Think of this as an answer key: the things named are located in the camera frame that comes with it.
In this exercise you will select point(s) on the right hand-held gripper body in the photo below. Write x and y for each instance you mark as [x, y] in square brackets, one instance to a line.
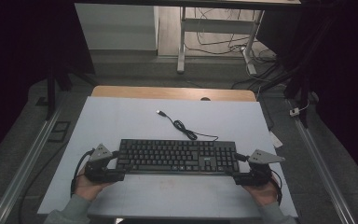
[262, 156]

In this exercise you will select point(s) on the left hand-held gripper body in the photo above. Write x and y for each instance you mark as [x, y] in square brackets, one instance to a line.
[101, 154]

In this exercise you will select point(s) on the black computer keyboard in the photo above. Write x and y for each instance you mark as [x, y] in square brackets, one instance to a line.
[177, 157]

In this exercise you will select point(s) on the person's right hand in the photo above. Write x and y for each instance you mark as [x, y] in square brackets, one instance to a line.
[262, 193]

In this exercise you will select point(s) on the person's left hand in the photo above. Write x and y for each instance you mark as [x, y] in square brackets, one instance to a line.
[88, 188]

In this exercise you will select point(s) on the white paper tag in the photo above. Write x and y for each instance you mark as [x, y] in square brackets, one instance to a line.
[275, 140]

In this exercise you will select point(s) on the small white adapter box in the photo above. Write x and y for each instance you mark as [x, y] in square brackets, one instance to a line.
[294, 112]

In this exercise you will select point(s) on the white board mat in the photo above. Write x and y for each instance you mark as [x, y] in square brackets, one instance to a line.
[174, 196]

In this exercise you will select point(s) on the black metal stand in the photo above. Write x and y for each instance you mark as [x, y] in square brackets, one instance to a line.
[304, 90]
[51, 90]

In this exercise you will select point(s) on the white cabinet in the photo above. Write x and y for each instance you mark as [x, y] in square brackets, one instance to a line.
[118, 28]

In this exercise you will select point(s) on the aluminium floor rail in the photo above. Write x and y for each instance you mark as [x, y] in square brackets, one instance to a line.
[323, 168]
[24, 168]

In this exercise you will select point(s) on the white metal desk frame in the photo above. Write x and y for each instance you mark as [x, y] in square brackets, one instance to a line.
[217, 26]

